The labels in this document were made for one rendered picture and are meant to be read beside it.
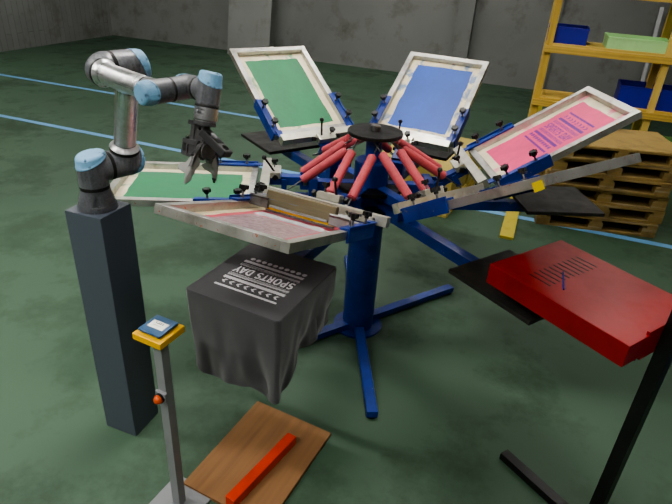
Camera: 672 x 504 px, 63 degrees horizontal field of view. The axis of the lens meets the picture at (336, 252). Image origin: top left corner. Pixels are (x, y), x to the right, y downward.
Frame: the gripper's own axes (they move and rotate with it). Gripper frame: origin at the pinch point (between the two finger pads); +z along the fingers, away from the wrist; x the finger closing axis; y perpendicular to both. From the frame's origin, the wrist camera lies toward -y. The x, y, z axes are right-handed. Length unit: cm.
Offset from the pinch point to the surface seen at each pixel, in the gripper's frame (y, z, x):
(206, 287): 15, 47, -32
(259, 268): 5, 40, -55
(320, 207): -10, 10, -72
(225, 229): -3.3, 15.5, -12.0
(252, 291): -2, 45, -39
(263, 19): 596, -206, -921
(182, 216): 15.7, 15.5, -12.0
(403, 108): 15, -45, -231
